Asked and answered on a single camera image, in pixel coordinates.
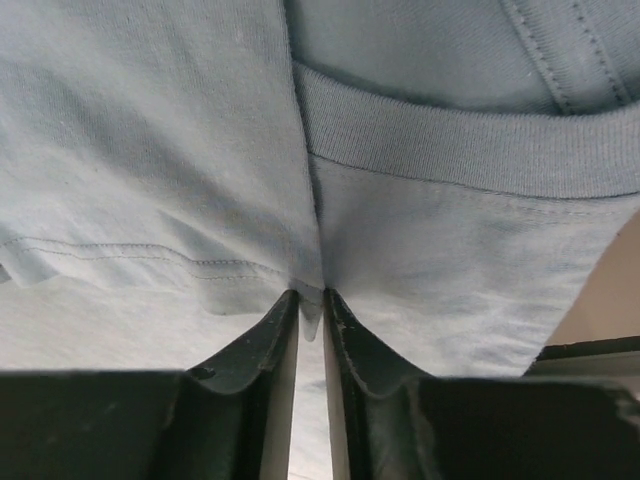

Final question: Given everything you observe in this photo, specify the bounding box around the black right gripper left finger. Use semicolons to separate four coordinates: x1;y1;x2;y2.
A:
1;290;299;479

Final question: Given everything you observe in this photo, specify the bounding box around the grey-blue t-shirt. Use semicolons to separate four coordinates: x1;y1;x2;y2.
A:
0;0;640;480

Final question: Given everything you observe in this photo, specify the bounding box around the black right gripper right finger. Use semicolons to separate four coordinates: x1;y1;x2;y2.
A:
323;289;639;479

